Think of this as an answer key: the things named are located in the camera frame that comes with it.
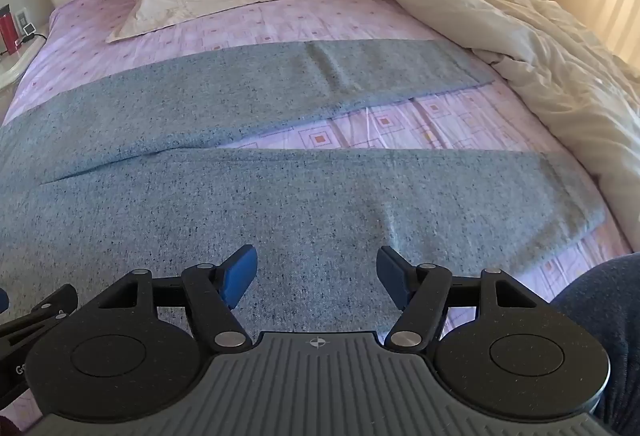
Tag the cream nightstand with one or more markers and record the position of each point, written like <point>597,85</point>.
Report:
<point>15,66</point>

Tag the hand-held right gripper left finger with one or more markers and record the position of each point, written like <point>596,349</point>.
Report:
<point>240,276</point>

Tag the small black charger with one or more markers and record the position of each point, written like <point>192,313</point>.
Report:
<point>28,32</point>

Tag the red bottle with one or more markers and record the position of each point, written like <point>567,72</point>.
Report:
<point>7,31</point>

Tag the grey speckled blanket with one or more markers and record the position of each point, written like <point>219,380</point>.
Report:
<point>300,196</point>

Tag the cream duvet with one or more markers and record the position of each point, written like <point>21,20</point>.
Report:
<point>500,26</point>

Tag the person's right leg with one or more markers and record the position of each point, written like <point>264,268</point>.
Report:
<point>610,316</point>

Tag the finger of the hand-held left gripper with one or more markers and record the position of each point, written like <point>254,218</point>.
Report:
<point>45,308</point>
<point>2,301</point>

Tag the bed with pink sheet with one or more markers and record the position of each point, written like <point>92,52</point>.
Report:
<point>280,24</point>

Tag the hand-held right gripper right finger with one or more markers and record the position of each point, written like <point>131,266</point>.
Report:
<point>392,276</point>

